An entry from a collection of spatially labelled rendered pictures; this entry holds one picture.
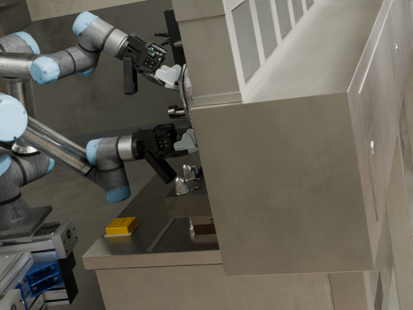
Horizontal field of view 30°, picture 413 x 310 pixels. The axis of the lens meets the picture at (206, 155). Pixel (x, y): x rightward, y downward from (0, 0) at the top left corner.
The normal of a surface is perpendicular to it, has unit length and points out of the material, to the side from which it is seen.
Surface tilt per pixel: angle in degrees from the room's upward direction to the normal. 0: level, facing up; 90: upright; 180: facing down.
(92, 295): 0
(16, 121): 84
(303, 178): 90
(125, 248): 0
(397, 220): 90
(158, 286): 90
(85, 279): 0
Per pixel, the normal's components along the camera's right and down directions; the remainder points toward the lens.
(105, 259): -0.28, 0.36
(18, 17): 0.97, -0.13
